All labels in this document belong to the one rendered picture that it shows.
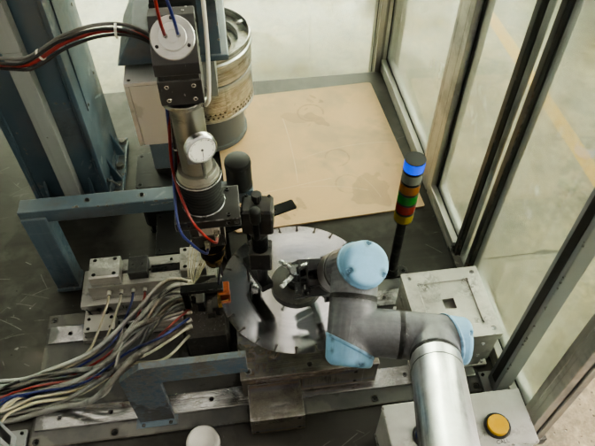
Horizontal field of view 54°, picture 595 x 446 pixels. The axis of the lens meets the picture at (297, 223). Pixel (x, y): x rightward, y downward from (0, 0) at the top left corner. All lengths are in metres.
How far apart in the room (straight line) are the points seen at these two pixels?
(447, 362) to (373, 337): 0.12
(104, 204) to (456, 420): 0.89
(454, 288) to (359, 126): 0.76
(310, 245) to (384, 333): 0.49
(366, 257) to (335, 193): 0.84
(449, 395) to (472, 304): 0.58
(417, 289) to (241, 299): 0.40
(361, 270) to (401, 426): 0.41
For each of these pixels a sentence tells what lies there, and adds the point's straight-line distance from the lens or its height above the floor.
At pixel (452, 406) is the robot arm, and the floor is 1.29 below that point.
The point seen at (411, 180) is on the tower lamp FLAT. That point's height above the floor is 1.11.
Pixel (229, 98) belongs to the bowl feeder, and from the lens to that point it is 1.70.
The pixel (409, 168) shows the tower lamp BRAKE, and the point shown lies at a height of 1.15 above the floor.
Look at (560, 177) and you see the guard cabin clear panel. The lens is 1.13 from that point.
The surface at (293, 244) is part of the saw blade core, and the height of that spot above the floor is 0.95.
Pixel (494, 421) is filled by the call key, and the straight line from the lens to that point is 1.23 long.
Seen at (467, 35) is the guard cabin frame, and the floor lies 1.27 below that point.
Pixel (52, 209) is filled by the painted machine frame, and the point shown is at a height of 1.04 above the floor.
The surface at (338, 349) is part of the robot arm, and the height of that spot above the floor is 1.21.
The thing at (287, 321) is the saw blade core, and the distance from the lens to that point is 1.22.
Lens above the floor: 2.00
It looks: 50 degrees down
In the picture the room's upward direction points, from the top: straight up
